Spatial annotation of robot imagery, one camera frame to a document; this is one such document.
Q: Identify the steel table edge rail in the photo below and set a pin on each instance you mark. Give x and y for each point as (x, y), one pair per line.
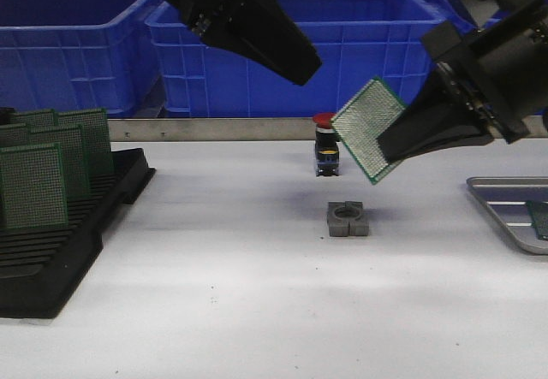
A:
(211, 129)

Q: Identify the centre blue plastic crate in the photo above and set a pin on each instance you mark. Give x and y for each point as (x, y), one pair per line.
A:
(356, 40)

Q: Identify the black slotted board rack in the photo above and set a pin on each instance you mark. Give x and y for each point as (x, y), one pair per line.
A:
(41, 268)

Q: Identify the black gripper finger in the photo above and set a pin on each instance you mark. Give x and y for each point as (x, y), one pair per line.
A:
(438, 118)
(261, 31)

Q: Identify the blue plastic crate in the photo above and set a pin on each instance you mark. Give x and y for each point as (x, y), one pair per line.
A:
(356, 40)
(77, 54)
(475, 11)

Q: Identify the grey metal clamp block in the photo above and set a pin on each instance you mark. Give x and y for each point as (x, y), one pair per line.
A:
(347, 219)

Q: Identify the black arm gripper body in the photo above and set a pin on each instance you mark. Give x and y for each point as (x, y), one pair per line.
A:
(493, 78)

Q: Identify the red emergency stop button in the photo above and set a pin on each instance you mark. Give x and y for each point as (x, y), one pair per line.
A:
(326, 148)

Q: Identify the left blue plastic crate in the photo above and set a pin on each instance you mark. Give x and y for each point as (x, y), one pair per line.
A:
(77, 54)

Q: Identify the right blue plastic crate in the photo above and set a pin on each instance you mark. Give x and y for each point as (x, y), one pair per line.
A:
(475, 11)

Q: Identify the silver metal tray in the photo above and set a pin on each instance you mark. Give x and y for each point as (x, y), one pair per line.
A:
(502, 202)

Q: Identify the green perforated circuit board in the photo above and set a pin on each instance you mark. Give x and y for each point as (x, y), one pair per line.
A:
(32, 187)
(538, 214)
(72, 146)
(361, 120)
(35, 118)
(12, 135)
(96, 136)

